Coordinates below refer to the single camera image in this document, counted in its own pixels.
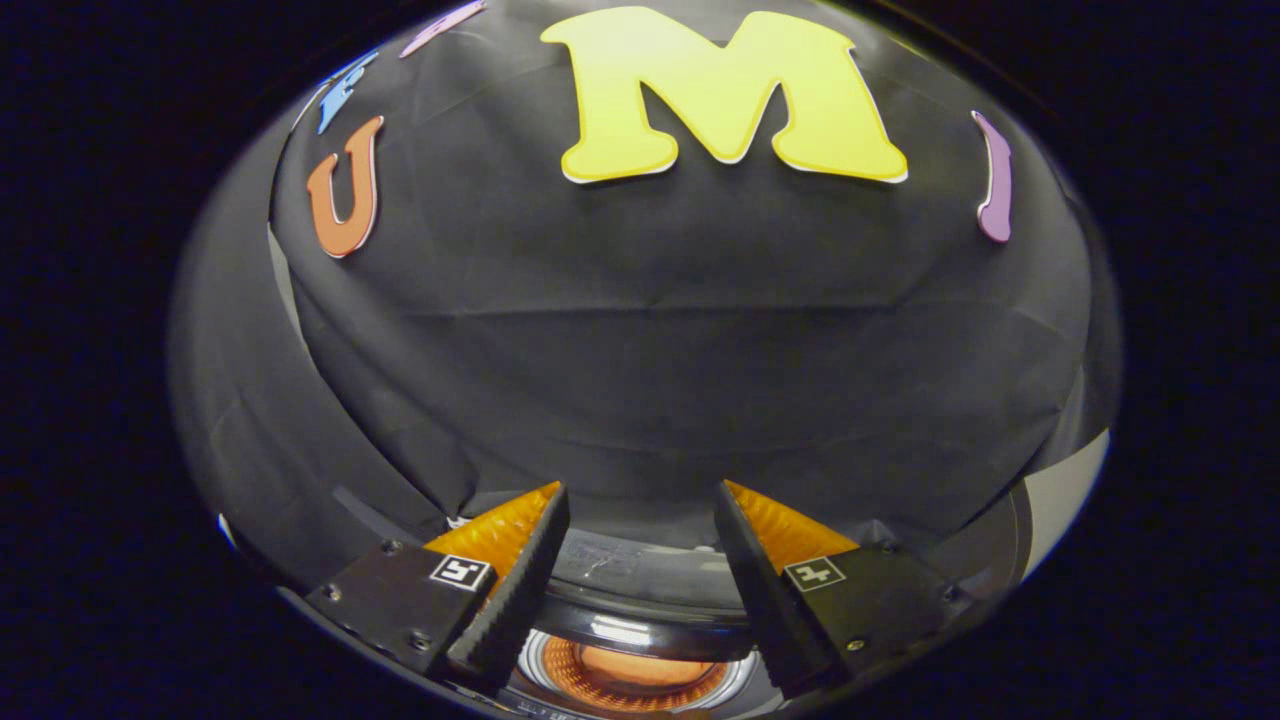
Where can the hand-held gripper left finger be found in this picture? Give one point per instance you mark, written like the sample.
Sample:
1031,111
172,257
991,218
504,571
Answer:
515,590

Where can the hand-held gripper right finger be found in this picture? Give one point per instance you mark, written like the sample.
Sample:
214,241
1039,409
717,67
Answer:
760,590

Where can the grey washing machine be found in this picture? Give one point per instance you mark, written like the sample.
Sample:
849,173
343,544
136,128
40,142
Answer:
536,668

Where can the dark grey washing machine lid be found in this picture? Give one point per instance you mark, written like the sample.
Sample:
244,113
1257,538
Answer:
640,575

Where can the black backdrop cloth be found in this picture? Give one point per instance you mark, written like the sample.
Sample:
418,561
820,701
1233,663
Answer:
650,330

